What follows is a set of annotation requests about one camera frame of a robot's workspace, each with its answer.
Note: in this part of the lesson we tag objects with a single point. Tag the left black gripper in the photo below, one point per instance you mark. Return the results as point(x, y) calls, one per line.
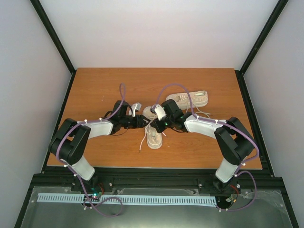
point(145, 124)

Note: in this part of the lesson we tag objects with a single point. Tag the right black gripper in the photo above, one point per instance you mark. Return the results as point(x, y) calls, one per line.
point(157, 126)

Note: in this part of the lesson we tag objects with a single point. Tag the white lace sneaker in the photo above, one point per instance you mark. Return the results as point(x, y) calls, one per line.
point(153, 138)
point(198, 99)

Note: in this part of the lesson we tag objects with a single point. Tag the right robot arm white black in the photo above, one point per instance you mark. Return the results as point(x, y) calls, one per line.
point(234, 141)

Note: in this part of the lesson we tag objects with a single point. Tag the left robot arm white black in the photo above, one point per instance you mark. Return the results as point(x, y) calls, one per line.
point(69, 142)

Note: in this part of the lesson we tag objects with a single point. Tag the green lit circuit board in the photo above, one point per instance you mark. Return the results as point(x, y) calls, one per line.
point(94, 192)

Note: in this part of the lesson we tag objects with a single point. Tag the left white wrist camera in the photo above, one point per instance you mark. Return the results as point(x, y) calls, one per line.
point(135, 108)

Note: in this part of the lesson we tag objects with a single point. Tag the light blue cable duct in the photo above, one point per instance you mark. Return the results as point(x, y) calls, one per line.
point(131, 200)

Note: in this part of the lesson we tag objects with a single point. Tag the black aluminium frame rail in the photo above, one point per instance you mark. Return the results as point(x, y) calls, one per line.
point(107, 179)

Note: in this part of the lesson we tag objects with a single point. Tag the left black frame post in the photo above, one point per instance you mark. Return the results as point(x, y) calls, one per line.
point(53, 35)

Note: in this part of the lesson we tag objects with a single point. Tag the black frame post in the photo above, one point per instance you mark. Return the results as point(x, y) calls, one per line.
point(276, 12)
point(53, 35)

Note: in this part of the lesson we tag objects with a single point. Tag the right black frame post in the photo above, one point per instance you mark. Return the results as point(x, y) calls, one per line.
point(276, 12)

